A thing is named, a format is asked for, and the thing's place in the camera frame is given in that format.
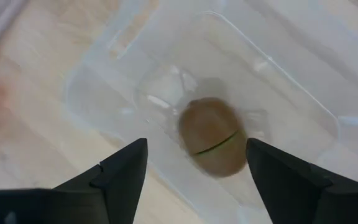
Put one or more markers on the brown toy kiwi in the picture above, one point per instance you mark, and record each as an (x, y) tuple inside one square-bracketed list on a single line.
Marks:
[(211, 137)]

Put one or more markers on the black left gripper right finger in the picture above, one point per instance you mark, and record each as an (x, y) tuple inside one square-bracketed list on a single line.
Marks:
[(291, 186)]

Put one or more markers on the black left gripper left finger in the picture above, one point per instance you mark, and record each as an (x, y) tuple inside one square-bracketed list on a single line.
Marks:
[(123, 174)]

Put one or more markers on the clear plastic storage container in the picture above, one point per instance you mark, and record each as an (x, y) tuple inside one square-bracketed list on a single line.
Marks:
[(259, 46)]

